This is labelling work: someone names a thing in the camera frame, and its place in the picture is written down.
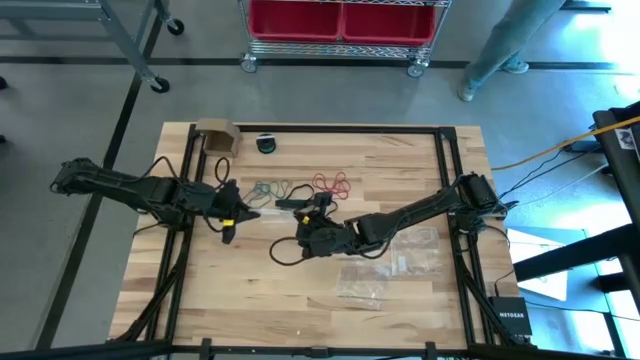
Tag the crumpled clear zip bag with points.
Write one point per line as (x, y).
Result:
(362, 287)

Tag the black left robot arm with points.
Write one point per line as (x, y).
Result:
(125, 185)

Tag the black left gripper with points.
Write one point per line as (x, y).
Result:
(227, 207)

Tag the white sheet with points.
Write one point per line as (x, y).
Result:
(530, 245)

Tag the grey caster wheel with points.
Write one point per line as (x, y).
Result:
(248, 63)
(416, 69)

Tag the black desk frame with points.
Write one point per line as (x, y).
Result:
(625, 175)

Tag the black caster wheel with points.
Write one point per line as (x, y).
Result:
(175, 27)
(160, 85)

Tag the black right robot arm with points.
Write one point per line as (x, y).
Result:
(410, 210)

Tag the grey metal cart frame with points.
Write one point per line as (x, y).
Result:
(125, 45)

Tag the small open cardboard box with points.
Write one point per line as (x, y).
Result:
(220, 142)

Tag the flat clear zip bag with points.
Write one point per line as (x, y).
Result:
(415, 250)

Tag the person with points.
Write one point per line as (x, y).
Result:
(510, 40)

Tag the black power adapter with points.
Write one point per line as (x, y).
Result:
(582, 146)

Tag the black Netgear network switch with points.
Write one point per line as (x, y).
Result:
(510, 316)

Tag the green rubber band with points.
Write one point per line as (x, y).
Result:
(248, 195)
(262, 189)

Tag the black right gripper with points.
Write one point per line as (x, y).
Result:
(325, 237)

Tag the thin black rubber band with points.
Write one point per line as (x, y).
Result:
(302, 185)

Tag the red rubber band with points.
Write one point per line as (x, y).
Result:
(336, 194)
(315, 181)
(348, 186)

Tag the red plastic bin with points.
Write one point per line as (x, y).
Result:
(387, 22)
(295, 20)

